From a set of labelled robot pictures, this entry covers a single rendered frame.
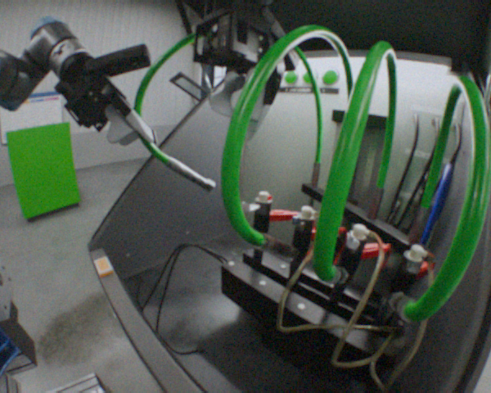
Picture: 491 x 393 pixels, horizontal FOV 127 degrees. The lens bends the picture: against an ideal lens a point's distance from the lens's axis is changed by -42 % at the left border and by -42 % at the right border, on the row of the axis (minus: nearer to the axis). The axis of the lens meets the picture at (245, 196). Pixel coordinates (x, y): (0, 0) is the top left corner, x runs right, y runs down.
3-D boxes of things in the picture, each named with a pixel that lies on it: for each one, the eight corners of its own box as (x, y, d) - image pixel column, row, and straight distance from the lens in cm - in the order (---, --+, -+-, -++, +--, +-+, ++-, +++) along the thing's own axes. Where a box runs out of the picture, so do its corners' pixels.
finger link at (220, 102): (203, 140, 28) (205, 69, 29) (236, 137, 32) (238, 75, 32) (218, 142, 26) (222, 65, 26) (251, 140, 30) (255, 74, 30)
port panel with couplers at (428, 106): (381, 222, 55) (407, 87, 52) (383, 218, 58) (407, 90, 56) (431, 240, 56) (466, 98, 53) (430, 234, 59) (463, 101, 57)
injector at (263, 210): (237, 296, 46) (242, 202, 33) (253, 285, 48) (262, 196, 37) (247, 304, 45) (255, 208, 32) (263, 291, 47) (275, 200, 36)
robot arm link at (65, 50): (89, 50, 51) (69, 29, 45) (101, 62, 48) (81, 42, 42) (63, 78, 51) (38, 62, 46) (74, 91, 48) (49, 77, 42)
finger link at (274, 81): (243, 104, 28) (247, 40, 30) (252, 105, 30) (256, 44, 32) (273, 104, 25) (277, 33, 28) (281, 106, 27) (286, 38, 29)
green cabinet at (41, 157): (72, 192, 454) (62, 123, 437) (82, 205, 373) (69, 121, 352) (25, 206, 453) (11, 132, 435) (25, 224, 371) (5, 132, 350)
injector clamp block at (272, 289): (221, 313, 53) (220, 264, 42) (250, 291, 58) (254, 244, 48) (353, 401, 48) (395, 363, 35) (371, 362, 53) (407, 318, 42)
